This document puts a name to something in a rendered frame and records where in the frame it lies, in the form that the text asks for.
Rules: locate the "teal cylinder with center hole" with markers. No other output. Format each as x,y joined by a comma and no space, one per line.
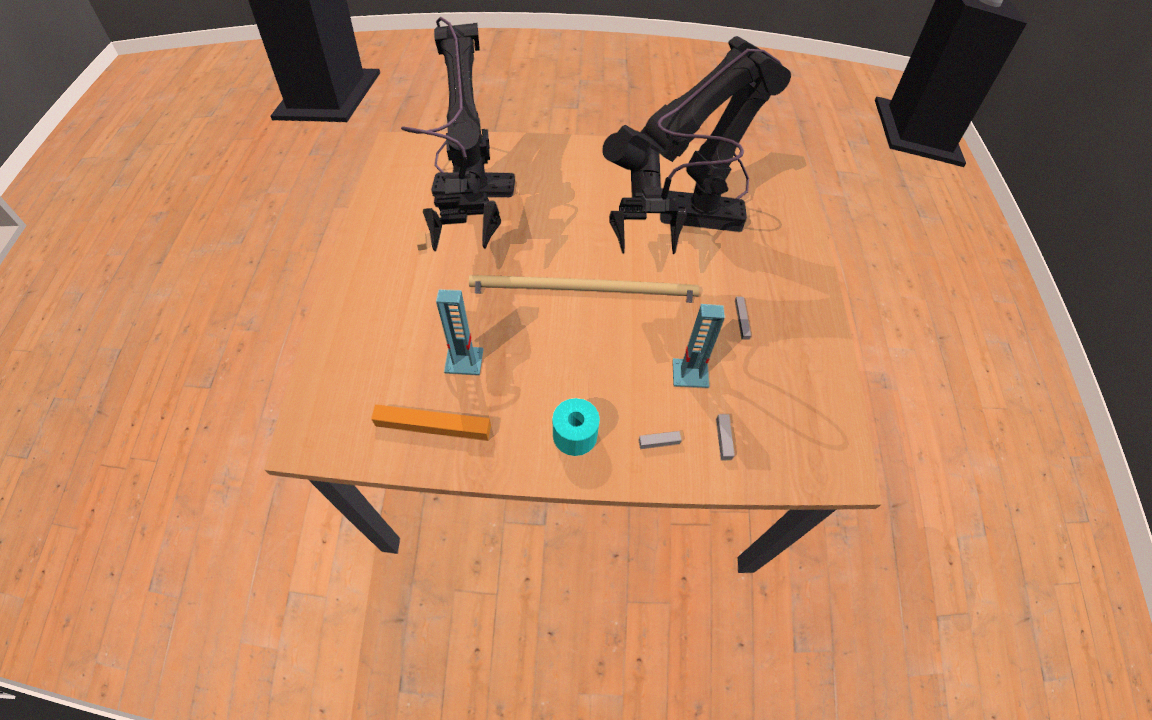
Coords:
575,428

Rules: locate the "tan long rod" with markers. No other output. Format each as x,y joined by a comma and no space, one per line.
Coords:
479,281

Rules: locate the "orange rectangular bar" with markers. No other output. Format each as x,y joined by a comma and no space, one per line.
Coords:
431,422

